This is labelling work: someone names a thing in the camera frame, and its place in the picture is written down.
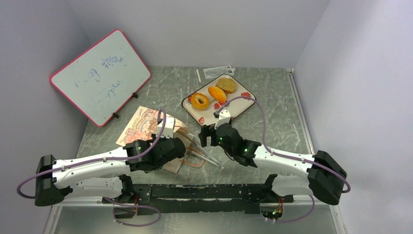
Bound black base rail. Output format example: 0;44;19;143
115;184;294;214

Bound clear plastic package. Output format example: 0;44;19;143
203;65;236;79

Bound yellow fake bread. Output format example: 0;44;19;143
215;78;237;94

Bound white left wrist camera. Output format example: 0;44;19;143
156;117;175;138

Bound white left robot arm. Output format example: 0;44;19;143
35;138;186;207

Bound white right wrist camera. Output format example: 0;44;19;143
214;109;232;129

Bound strawberry pattern tray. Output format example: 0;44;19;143
181;74;256;126

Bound aluminium frame rail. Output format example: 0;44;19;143
286;68;338;206

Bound ring doughnut fake bread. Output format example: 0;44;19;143
190;93;209;111

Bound orange fake bread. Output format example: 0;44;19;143
208;86;227;102

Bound pink framed whiteboard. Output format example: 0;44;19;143
49;29;151;127

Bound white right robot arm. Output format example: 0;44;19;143
198;123;347;205

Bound white pen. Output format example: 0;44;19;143
196;69;201;83

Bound metal tongs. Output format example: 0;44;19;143
184;134;221;167

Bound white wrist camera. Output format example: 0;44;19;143
156;117;175;138
214;109;232;129

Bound white paper bag orange handles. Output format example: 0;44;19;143
116;106;205;173

